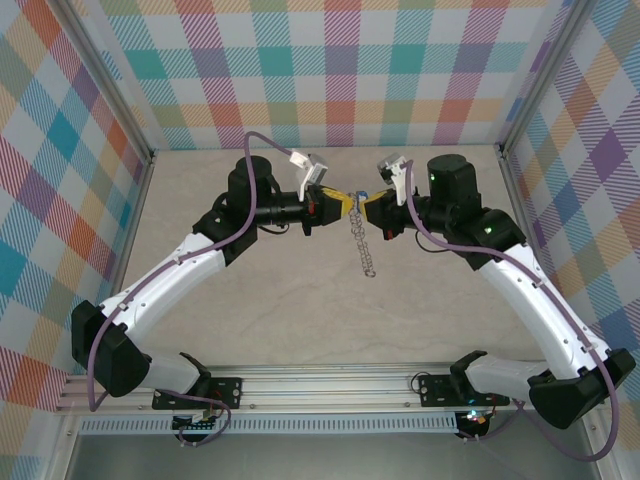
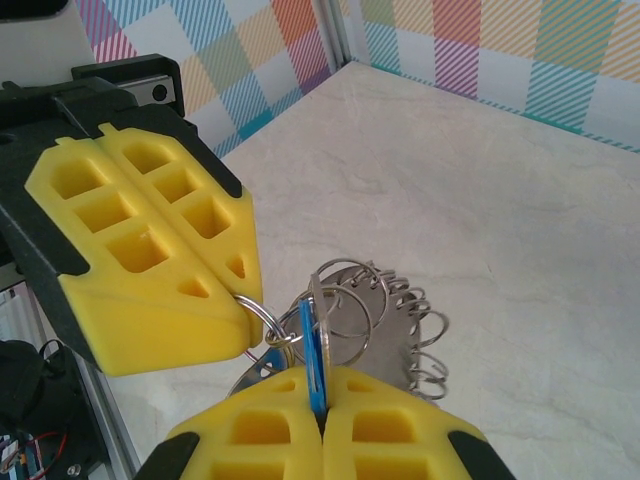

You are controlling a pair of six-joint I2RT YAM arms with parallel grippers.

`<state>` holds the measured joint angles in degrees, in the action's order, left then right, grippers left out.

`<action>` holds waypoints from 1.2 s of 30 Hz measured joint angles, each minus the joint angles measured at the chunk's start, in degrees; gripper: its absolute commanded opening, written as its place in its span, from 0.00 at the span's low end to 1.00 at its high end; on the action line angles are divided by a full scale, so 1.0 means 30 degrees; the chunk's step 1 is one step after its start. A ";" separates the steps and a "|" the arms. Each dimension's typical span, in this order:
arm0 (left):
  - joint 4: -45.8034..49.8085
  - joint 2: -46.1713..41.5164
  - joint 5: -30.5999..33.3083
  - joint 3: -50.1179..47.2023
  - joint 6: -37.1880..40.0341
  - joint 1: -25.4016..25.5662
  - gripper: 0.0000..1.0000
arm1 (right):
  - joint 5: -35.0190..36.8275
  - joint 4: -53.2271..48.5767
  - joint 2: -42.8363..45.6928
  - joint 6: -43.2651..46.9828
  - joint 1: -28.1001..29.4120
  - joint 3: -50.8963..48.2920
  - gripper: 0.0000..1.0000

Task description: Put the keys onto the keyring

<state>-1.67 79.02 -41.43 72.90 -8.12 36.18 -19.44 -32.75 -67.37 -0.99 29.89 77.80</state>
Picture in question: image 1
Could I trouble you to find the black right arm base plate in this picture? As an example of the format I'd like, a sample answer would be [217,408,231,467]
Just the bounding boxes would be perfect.
[418,373,481,407]

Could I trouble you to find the thin black right gripper cable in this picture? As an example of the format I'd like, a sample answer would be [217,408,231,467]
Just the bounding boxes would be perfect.
[416,233,447,255]

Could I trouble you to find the silver key ring chain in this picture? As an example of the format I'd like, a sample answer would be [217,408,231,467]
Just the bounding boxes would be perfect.
[347,189,379,277]

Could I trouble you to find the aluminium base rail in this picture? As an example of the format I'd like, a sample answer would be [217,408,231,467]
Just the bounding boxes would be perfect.
[57,362,539,416]

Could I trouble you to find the grey metal panel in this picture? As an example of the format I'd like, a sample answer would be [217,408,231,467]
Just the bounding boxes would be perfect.
[64,432,609,480]

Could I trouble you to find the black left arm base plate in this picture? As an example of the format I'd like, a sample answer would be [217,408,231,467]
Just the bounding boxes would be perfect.
[152,377,245,411]

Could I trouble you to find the white slotted cable duct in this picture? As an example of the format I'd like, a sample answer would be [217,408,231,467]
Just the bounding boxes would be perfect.
[79,412,459,435]

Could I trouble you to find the aluminium frame post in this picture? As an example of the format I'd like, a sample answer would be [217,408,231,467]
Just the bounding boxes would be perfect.
[58,0,157,162]
[497,0,596,159]

